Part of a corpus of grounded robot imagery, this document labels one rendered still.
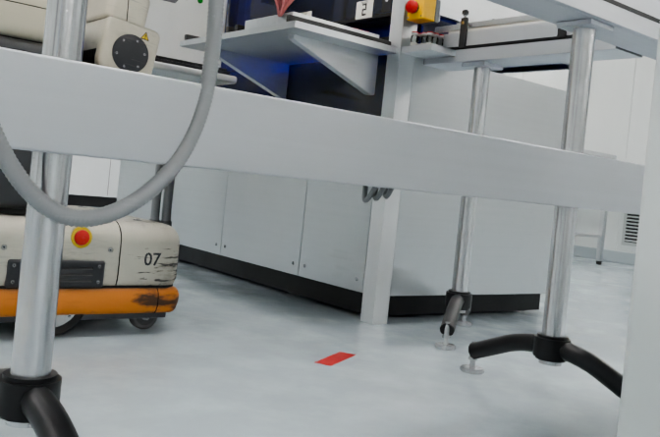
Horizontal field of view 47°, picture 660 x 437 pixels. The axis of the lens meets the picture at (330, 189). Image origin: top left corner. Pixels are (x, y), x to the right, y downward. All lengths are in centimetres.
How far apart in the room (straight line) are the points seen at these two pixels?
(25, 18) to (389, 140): 96
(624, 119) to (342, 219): 502
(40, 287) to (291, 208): 183
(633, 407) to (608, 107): 654
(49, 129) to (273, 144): 34
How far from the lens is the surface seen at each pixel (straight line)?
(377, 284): 243
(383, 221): 242
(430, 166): 140
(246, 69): 281
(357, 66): 246
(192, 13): 319
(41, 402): 103
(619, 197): 190
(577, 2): 172
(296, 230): 277
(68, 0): 106
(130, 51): 217
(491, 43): 234
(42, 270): 105
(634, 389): 94
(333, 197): 261
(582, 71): 180
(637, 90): 730
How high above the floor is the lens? 43
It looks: level
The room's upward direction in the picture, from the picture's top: 6 degrees clockwise
